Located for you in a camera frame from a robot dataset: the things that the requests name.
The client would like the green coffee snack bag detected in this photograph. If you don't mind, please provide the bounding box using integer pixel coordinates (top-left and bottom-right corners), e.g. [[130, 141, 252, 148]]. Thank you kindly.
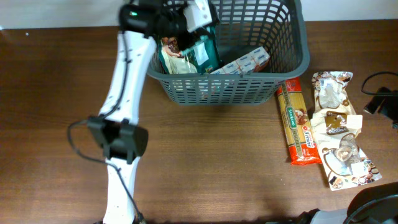
[[157, 26, 223, 75]]

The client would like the Pantree white rice bag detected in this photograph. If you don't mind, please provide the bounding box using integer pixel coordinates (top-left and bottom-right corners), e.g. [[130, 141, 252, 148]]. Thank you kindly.
[[312, 71, 356, 118]]

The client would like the multicolour tissue pocket pack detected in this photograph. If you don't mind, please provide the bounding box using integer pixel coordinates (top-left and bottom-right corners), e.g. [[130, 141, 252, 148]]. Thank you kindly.
[[211, 47, 270, 75]]

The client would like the San Remo spaghetti packet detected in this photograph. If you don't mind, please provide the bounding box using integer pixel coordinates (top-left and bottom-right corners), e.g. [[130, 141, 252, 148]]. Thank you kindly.
[[276, 78, 322, 166]]

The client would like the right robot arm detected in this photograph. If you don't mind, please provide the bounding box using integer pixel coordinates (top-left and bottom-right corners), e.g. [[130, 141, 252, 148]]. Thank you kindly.
[[267, 182, 397, 224]]

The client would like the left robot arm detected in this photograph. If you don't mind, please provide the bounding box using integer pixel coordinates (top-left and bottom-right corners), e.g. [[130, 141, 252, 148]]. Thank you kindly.
[[86, 1, 218, 223]]

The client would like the Pantree mushroom bag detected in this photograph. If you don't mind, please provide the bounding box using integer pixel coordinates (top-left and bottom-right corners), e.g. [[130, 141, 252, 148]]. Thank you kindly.
[[310, 111, 382, 191]]

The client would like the grey plastic lattice basket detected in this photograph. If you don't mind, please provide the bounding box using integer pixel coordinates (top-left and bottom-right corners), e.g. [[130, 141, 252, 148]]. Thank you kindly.
[[147, 0, 310, 105]]

